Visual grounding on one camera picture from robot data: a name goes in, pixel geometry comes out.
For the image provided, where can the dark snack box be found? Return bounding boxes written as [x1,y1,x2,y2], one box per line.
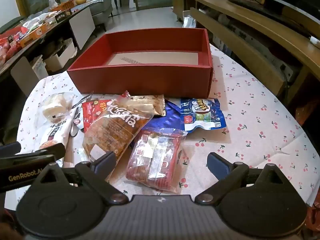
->
[57,8,73,18]

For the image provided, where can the white cardboard box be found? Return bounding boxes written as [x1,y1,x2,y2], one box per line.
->
[44,39,78,72]

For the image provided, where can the grey sofa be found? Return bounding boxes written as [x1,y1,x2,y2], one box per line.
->
[86,0,112,32]

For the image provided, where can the white chicken snack packet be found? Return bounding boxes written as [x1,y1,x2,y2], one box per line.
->
[39,110,78,168]

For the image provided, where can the cherry print tablecloth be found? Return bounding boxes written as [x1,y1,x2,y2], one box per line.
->
[15,42,320,210]

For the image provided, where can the orange clear snack packet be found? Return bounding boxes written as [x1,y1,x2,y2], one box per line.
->
[82,91,154,180]

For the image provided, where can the blue foil snack packet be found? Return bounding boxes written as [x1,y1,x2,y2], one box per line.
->
[142,100,186,135]

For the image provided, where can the orange cardboard tray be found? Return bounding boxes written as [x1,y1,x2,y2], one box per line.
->
[51,0,75,12]

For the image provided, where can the long side table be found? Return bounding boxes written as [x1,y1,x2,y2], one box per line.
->
[0,0,95,98]

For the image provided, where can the clear round pastry packet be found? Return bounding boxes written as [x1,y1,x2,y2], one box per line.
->
[41,92,75,126]

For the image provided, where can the blue white printed snack packet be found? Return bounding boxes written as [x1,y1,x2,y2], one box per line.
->
[180,97,227,132]

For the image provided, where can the black white snack packet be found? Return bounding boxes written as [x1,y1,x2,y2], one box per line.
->
[71,94,93,137]

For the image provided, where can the flat orange box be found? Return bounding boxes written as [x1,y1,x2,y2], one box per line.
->
[20,22,50,48]

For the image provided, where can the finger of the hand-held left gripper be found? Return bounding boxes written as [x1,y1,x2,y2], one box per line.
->
[31,143,66,161]
[0,142,22,156]

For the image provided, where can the red cardboard box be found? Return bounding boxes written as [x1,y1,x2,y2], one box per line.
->
[67,28,214,98]

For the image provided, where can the tan snack packet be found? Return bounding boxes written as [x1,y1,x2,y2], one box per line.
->
[130,94,167,117]

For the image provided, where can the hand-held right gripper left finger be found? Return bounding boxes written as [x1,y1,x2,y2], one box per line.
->
[31,151,128,205]

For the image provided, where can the wooden television cabinet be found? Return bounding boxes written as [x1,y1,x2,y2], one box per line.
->
[172,0,320,105]

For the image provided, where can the clear packet of red snacks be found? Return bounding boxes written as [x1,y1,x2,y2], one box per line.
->
[125,127,188,194]

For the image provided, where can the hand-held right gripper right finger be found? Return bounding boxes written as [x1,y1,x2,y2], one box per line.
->
[195,152,290,205]

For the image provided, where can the red paw print snack packet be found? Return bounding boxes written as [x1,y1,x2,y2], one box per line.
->
[81,99,113,133]

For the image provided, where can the pile of red packets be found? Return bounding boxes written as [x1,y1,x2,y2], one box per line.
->
[0,27,28,65]

